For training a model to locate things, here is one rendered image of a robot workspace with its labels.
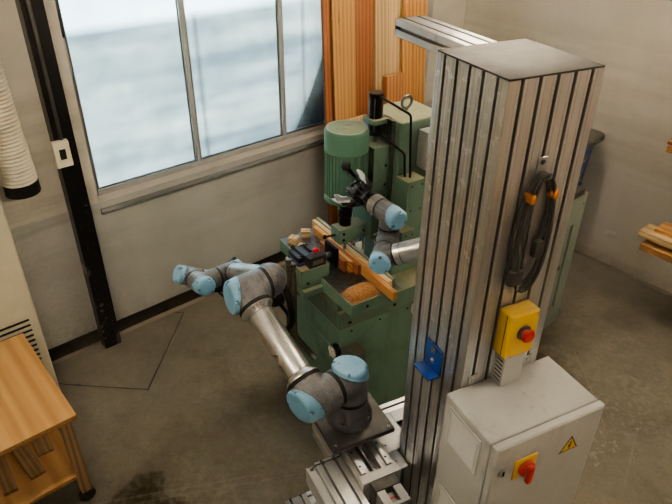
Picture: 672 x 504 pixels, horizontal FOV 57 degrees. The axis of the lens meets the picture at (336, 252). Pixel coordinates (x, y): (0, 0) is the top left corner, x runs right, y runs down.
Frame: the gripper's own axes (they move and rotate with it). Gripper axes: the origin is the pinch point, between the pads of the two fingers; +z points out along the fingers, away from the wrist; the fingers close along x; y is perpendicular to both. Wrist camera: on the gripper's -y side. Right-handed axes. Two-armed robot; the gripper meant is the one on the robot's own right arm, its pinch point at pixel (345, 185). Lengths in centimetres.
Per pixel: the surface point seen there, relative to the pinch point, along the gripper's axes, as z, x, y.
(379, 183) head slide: 5.3, -11.7, -17.6
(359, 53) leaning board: 143, -84, -61
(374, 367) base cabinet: -10, 48, -79
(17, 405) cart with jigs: 38, 152, 18
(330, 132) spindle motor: 11.2, -10.9, 13.8
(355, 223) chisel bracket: 10.8, 6.2, -28.0
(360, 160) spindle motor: 4.0, -11.4, -0.6
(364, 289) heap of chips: -15.3, 24.8, -30.8
